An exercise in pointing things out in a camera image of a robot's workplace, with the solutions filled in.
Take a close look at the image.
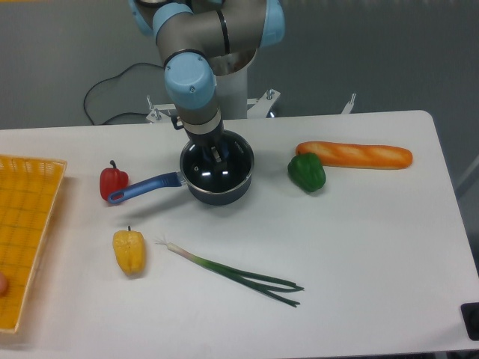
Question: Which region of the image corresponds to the black floor cable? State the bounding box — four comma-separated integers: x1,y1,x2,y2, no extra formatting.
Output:
82,62,183,126

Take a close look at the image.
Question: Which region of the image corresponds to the green spring onion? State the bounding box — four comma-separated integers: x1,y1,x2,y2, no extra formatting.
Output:
154,237,305,307

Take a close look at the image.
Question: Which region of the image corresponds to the black device at table edge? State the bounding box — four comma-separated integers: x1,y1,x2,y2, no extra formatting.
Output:
460,302,479,341

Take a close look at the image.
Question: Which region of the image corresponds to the yellow bell pepper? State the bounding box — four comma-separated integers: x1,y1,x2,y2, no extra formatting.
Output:
112,226,147,276

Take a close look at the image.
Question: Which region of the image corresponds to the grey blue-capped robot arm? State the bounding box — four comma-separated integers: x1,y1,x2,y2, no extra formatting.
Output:
129,1,285,164

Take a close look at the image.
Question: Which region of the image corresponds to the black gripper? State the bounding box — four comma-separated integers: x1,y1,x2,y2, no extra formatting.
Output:
185,126,229,174

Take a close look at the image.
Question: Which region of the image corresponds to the yellow woven basket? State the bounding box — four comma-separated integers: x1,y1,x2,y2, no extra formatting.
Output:
1,155,67,334

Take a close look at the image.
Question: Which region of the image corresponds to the dark blue saucepan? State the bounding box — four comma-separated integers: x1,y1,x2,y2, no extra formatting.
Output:
106,130,256,206

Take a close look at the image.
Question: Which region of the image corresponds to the glass lid with blue knob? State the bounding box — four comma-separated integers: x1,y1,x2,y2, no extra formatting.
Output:
180,130,254,194

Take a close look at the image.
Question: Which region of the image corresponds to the green bell pepper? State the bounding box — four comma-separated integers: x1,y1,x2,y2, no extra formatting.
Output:
287,153,326,193

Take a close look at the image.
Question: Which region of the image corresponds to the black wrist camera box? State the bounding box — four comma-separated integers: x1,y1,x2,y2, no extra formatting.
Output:
171,116,184,130

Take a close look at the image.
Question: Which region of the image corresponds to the red bell pepper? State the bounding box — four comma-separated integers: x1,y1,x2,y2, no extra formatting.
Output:
100,160,129,201

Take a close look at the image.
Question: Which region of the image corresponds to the white pedestal base frame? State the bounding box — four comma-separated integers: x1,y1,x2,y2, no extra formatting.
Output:
145,88,356,123

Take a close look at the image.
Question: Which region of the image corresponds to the orange baguette loaf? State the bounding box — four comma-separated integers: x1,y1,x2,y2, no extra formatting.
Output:
296,141,413,170

